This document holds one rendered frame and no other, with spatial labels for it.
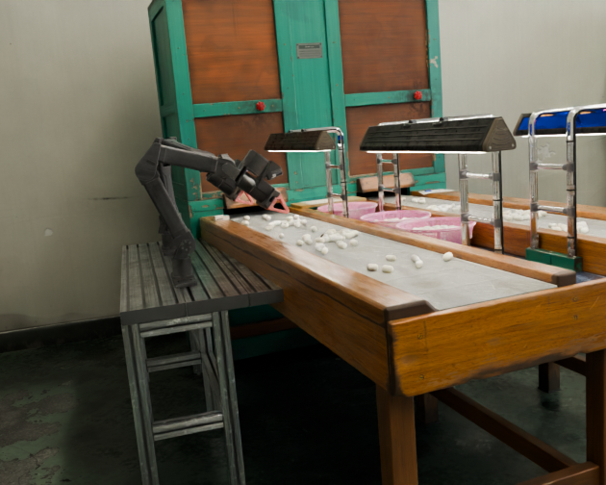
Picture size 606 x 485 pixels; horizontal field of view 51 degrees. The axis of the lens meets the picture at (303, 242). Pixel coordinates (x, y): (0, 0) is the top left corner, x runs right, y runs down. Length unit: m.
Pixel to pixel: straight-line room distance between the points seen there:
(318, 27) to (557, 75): 2.16
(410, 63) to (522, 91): 1.47
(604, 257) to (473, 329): 0.60
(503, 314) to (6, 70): 3.15
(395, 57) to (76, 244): 2.07
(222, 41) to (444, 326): 2.02
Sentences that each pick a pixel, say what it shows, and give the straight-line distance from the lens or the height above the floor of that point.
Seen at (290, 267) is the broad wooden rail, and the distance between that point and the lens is 1.77.
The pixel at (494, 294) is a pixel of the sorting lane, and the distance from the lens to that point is 1.43.
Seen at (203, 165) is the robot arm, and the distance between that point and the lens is 2.06.
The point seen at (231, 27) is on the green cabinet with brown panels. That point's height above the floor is 1.59.
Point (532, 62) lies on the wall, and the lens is 4.75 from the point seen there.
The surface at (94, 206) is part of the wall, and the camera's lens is 3.91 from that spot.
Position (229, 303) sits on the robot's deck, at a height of 0.65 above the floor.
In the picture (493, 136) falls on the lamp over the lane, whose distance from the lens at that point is 1.43.
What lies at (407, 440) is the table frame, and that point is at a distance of 1.43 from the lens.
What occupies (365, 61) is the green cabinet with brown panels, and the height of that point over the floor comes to 1.42.
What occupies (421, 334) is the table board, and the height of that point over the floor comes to 0.71.
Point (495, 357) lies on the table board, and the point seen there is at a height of 0.62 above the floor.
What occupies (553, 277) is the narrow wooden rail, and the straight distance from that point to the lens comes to 1.51.
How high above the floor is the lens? 1.12
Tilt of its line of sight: 10 degrees down
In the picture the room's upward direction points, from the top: 5 degrees counter-clockwise
